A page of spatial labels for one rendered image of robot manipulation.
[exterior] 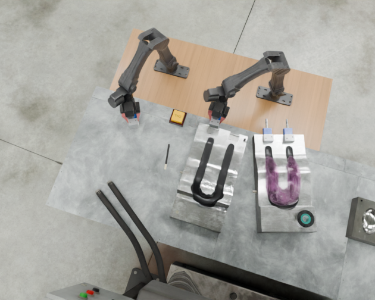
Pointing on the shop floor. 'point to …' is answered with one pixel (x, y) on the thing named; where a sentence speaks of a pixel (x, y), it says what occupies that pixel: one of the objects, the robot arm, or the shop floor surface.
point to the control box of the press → (86, 290)
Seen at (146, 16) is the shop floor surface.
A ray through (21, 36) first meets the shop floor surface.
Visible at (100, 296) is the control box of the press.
